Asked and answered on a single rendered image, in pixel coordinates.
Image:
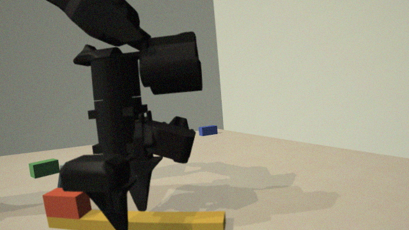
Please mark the yellow bar with red block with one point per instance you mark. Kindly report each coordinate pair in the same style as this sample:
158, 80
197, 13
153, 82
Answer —
72, 210

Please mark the green rectangular block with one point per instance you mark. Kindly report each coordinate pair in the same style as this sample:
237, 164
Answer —
44, 168

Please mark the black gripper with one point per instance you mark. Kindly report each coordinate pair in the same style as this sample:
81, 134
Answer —
106, 178

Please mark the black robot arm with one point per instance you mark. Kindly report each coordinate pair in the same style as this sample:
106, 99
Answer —
168, 64

